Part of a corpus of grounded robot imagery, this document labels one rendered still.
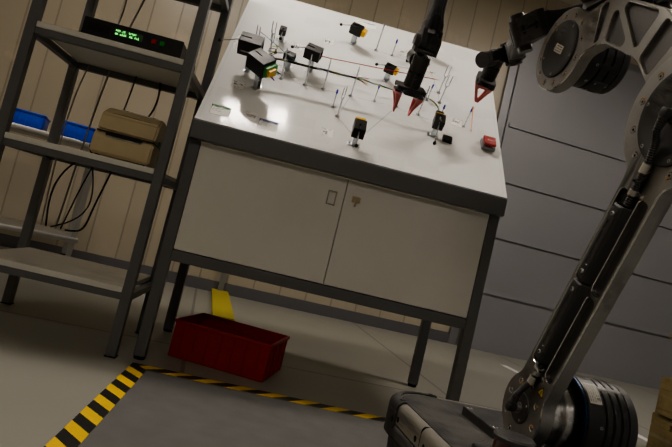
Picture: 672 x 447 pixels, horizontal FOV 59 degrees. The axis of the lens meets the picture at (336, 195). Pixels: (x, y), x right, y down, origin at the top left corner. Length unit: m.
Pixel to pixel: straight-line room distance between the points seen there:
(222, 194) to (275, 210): 0.20
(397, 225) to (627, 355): 3.77
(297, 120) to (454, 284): 0.85
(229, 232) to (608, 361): 4.06
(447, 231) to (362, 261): 0.34
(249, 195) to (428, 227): 0.67
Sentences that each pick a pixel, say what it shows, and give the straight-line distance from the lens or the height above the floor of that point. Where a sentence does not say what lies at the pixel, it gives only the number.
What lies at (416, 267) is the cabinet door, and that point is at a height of 0.54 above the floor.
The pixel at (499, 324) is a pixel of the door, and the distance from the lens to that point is 5.03.
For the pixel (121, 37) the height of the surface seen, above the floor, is 1.08.
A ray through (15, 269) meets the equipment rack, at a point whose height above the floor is 0.22.
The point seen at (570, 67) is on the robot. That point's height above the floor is 1.07.
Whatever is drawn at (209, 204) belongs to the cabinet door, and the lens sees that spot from 2.18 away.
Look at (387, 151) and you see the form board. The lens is 2.25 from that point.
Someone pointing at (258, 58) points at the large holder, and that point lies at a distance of 2.27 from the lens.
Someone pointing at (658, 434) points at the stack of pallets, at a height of 0.08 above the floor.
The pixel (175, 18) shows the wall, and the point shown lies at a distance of 4.68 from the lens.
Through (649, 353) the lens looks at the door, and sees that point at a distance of 5.84.
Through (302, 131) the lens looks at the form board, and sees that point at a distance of 2.21.
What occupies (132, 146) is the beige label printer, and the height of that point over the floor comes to 0.72.
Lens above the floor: 0.56
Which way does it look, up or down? 4 degrees up
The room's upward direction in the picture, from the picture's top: 14 degrees clockwise
